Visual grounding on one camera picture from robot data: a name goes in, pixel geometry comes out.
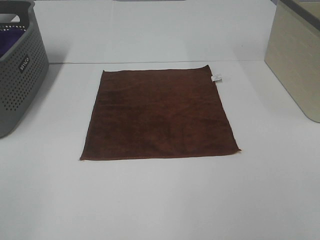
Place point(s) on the brown towel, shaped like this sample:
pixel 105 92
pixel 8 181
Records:
pixel 158 114

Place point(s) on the grey perforated plastic basket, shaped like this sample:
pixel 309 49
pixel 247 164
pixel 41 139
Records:
pixel 23 67

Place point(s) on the beige storage box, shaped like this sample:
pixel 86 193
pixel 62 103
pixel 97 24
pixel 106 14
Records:
pixel 293 52

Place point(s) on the purple cloth in basket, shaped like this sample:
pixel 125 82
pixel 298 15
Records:
pixel 10 40

